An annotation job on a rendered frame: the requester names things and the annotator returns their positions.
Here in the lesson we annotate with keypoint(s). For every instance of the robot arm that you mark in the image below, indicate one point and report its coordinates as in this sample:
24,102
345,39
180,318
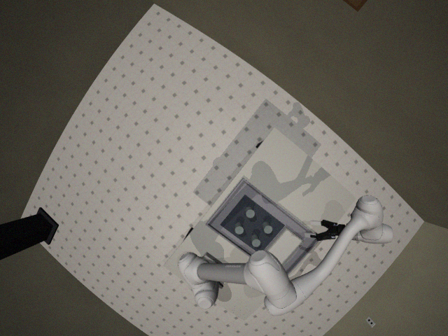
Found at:
264,273

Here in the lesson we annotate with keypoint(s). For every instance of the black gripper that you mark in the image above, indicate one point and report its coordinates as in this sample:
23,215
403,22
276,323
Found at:
333,230

